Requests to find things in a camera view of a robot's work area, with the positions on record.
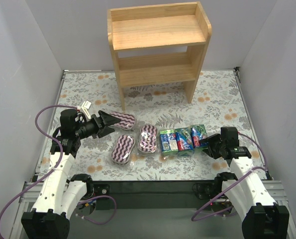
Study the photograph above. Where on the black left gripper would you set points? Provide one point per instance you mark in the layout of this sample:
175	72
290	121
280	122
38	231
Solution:
97	125

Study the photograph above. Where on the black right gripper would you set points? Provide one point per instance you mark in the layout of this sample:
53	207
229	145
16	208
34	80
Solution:
213	145

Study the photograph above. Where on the green blue sponge pack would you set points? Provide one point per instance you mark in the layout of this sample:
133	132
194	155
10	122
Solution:
184	141
198	133
168	142

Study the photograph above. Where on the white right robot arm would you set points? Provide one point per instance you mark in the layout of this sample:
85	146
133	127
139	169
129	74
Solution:
262	217

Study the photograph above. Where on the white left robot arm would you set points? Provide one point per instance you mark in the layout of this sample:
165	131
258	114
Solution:
50	215

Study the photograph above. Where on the wooden two-tier shelf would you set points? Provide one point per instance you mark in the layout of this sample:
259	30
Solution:
158	26

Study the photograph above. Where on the pink wavy sponge top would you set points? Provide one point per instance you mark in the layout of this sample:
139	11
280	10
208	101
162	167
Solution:
127	121

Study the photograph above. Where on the pink wavy sponge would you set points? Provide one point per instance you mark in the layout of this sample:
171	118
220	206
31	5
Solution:
148	139
127	121
122	149

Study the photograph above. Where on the pink wavy sponge lower left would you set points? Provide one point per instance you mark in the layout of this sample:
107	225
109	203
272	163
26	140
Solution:
122	149

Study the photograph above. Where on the floral patterned table mat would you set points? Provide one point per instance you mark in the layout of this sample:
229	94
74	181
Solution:
217	102

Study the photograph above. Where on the pink wavy sponge middle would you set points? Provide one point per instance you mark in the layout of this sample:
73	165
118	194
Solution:
148	139

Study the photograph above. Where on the white cable connector tag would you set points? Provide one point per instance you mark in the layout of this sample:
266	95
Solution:
84	108

